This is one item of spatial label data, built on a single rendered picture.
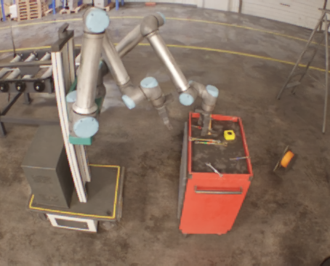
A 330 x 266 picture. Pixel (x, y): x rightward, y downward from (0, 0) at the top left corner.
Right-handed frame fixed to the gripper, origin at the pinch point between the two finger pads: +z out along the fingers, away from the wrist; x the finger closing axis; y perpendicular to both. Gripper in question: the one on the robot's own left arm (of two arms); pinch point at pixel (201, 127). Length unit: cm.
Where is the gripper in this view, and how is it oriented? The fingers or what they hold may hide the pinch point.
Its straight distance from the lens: 216.9
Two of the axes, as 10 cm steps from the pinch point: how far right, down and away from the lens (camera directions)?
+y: 9.8, 0.8, 1.7
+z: -1.7, 7.7, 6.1
